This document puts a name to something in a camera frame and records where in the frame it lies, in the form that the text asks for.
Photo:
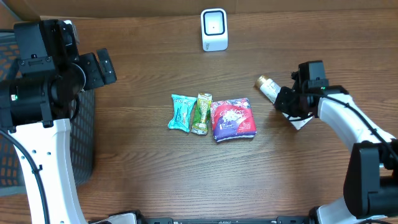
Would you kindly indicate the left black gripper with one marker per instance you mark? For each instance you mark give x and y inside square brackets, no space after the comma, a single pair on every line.
[94,70]

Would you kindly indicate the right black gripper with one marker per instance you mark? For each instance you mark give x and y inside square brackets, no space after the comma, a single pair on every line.
[284,96]

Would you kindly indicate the white tube gold cap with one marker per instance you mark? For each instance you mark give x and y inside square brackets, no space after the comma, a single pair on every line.
[270,89]

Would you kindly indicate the purple red liner pack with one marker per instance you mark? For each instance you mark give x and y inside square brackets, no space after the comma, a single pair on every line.
[232,119]

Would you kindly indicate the mint green tissue pack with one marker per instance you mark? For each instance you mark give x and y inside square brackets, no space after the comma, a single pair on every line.
[183,106]

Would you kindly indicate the green yellow snack packet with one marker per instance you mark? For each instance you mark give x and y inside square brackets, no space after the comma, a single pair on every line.
[202,113]

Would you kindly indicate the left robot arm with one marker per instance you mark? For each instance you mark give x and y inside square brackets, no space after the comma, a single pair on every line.
[46,77]

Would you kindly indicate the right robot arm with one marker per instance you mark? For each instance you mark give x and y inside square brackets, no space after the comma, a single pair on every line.
[370,187]

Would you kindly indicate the white barcode scanner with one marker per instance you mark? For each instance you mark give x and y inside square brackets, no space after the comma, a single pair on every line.
[214,30]

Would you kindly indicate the grey plastic basket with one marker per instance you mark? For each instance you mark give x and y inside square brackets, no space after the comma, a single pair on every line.
[81,137]

